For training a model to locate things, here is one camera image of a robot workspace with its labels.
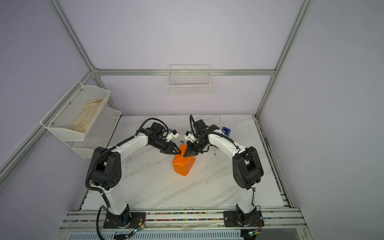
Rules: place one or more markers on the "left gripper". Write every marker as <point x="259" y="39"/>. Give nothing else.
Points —
<point x="170" y="151"/>

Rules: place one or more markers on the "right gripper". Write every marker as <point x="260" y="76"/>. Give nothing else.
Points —
<point x="192" y="152"/>

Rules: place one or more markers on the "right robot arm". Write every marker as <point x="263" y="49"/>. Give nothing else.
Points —
<point x="246" y="165"/>

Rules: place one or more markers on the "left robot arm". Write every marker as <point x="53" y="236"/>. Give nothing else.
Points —
<point x="105" y="170"/>

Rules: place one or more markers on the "blue tape dispenser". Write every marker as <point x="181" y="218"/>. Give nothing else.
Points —
<point x="226" y="131"/>

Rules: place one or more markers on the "white lower mesh shelf bin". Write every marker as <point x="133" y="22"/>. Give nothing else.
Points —
<point x="100" y="133"/>

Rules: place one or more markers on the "white mesh shelf bin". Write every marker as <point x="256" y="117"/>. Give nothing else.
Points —
<point x="100" y="133"/>
<point x="60" y="118"/>

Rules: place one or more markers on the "beige cloth in bin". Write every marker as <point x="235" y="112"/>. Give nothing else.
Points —
<point x="83" y="121"/>

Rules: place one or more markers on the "white upper mesh shelf bin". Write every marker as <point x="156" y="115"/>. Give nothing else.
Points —
<point x="60" y="118"/>

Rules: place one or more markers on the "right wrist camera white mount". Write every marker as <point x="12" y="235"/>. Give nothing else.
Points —
<point x="189" y="136"/>

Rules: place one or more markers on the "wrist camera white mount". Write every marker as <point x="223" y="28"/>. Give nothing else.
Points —
<point x="171" y="135"/>
<point x="189" y="136"/>

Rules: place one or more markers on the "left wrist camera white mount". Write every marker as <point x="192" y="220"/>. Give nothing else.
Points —
<point x="171" y="135"/>

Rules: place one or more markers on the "white wire wall basket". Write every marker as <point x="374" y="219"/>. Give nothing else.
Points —
<point x="188" y="80"/>

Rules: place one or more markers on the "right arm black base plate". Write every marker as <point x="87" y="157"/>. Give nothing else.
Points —
<point x="239" y="219"/>

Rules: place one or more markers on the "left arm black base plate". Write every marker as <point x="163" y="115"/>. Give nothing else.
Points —
<point x="126" y="221"/>

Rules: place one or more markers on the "aluminium frame rail front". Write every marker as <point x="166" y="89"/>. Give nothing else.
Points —
<point x="276" y="224"/>

